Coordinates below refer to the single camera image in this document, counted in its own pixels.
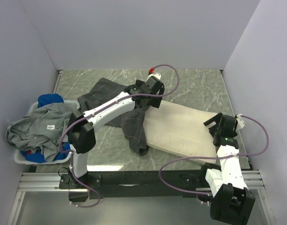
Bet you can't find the cream white pillow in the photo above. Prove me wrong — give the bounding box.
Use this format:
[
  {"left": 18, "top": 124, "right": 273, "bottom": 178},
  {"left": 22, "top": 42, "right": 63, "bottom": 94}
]
[{"left": 143, "top": 100, "right": 216, "bottom": 158}]

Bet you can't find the dark grey checked pillowcase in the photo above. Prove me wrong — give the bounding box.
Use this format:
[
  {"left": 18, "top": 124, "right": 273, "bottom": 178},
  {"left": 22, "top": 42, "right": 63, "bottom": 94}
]
[{"left": 77, "top": 78, "right": 149, "bottom": 156}]

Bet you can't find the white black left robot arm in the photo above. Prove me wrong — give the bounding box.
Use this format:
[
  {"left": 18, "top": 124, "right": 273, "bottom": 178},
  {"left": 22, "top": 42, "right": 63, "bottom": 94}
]
[{"left": 67, "top": 73, "right": 165, "bottom": 188}]

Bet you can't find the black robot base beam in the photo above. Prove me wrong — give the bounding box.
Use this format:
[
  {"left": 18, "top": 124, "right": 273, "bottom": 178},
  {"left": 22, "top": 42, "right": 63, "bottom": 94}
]
[{"left": 59, "top": 170, "right": 213, "bottom": 203}]

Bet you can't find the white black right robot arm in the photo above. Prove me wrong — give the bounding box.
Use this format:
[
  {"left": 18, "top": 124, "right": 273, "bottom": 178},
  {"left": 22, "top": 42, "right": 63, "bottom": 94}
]
[{"left": 199, "top": 112, "right": 255, "bottom": 225}]

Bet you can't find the blue garment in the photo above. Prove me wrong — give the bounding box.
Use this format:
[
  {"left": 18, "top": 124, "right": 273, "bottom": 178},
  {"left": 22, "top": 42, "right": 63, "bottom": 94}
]
[{"left": 20, "top": 94, "right": 68, "bottom": 164}]

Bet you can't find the grey button shirt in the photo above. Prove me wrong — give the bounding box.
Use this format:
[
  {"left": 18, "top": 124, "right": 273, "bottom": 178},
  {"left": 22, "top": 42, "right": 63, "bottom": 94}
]
[{"left": 5, "top": 100, "right": 80, "bottom": 162}]

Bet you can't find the white plastic laundry basket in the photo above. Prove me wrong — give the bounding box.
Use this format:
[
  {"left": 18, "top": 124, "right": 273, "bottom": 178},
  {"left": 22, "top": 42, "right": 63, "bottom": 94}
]
[{"left": 14, "top": 100, "right": 80, "bottom": 165}]

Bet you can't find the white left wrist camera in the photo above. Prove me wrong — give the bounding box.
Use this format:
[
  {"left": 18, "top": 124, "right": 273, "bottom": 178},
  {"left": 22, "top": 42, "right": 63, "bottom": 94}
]
[{"left": 146, "top": 72, "right": 162, "bottom": 81}]

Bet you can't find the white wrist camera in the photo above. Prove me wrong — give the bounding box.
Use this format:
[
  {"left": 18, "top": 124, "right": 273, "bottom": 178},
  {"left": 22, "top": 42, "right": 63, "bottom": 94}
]
[
  {"left": 146, "top": 72, "right": 162, "bottom": 81},
  {"left": 235, "top": 114, "right": 245, "bottom": 130}
]

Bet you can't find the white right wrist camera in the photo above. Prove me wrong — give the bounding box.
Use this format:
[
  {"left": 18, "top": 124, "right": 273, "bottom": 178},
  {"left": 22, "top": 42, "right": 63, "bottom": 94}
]
[{"left": 235, "top": 114, "right": 245, "bottom": 130}]

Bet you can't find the aluminium frame rail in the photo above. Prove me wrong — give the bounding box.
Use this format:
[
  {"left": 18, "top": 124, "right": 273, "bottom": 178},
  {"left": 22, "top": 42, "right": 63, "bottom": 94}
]
[{"left": 7, "top": 170, "right": 276, "bottom": 225}]

